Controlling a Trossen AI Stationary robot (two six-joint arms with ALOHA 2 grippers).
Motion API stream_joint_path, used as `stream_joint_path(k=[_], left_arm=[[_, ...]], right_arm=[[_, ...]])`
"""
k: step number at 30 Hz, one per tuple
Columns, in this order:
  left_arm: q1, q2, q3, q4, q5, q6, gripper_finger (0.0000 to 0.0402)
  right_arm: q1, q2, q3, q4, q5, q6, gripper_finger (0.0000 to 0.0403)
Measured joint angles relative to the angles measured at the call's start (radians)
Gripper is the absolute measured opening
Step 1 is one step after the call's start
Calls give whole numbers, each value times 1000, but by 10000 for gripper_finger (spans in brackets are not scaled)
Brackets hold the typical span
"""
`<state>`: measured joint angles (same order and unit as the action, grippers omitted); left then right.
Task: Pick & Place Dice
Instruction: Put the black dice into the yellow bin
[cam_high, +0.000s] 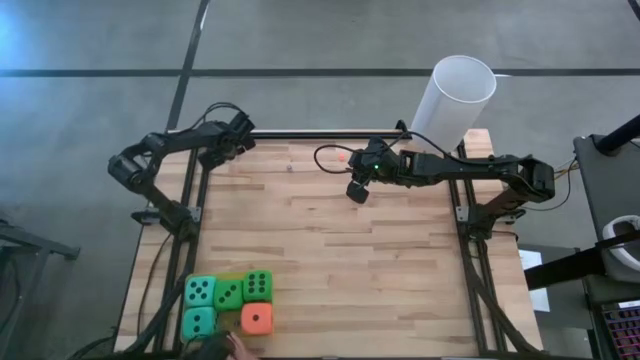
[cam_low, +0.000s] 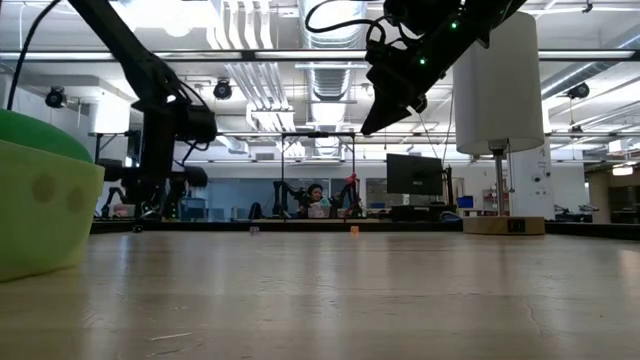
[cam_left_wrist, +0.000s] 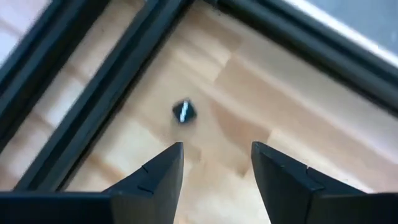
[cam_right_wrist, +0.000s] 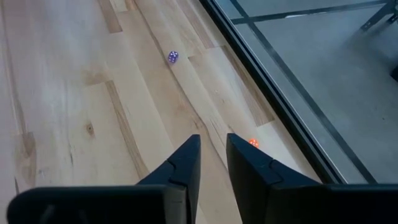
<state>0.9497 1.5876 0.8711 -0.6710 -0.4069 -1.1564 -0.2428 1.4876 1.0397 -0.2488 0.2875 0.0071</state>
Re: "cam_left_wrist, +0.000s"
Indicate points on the small dark brown die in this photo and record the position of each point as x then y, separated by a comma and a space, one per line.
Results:
184, 111

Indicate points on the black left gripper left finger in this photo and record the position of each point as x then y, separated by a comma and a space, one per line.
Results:
155, 186

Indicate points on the black metal table frame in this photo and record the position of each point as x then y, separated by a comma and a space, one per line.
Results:
99, 93

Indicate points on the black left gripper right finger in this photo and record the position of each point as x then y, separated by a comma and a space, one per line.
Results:
280, 186

